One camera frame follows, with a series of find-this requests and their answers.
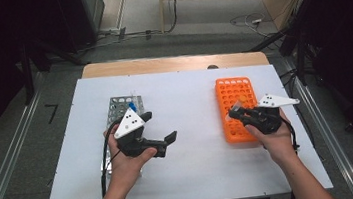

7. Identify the white floor cable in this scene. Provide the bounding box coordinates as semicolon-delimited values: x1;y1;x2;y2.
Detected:
228;10;280;42

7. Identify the left hand-held gripper black cable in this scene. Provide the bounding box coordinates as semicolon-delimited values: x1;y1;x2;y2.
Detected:
93;120;130;199

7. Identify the orange plastic tube rack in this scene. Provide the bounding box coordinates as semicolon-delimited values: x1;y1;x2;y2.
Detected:
213;73;264;147

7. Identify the person's left hand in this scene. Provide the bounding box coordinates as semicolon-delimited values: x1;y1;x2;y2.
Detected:
101;120;162;189

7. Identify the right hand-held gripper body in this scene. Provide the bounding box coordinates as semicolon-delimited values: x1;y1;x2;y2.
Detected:
243;90;304;138

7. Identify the black floor cable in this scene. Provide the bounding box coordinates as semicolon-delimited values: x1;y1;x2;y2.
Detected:
278;66;303;102

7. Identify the white board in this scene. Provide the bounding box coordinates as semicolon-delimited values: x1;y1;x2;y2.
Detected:
30;51;334;199

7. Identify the wooden table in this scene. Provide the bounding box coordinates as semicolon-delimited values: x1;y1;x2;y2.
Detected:
79;43;270;87

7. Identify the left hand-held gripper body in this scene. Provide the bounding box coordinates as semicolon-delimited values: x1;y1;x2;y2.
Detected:
110;104;169;164

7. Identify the black stand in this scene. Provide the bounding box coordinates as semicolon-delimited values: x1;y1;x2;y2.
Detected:
16;32;93;106
239;13;322;92

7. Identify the blue-capped clear tube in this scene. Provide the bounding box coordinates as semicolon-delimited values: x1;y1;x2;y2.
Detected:
128;101;139;115

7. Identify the person's right hand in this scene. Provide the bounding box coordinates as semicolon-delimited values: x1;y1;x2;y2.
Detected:
242;106;299;170

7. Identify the silver metal tube rack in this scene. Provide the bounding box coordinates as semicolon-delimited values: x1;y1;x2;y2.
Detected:
93;92;153;182

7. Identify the black hanging cable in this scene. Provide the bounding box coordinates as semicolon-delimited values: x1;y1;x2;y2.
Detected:
159;0;185;35

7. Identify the grey floor cable bundle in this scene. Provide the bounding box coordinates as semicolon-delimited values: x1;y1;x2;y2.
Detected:
75;21;167;54

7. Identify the grey cabinet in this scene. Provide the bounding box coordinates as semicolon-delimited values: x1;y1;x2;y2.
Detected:
79;0;108;36

